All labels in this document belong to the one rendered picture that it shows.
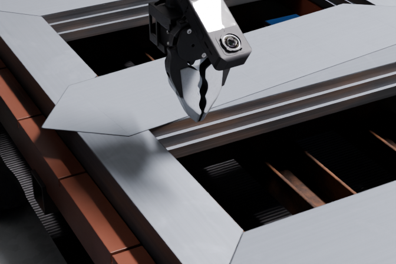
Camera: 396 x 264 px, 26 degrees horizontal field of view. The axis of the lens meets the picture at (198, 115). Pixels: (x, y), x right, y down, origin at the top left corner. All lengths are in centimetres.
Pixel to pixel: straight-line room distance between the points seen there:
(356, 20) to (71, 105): 56
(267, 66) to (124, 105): 25
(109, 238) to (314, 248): 26
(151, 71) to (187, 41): 32
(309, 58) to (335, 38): 9
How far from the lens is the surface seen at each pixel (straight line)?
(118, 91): 130
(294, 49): 143
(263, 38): 147
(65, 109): 126
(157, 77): 133
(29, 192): 165
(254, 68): 136
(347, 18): 156
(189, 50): 105
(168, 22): 105
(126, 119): 122
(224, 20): 101
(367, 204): 107
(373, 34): 151
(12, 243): 132
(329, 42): 146
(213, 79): 109
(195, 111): 110
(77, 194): 115
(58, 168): 121
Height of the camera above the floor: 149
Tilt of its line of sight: 30 degrees down
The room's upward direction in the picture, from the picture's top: straight up
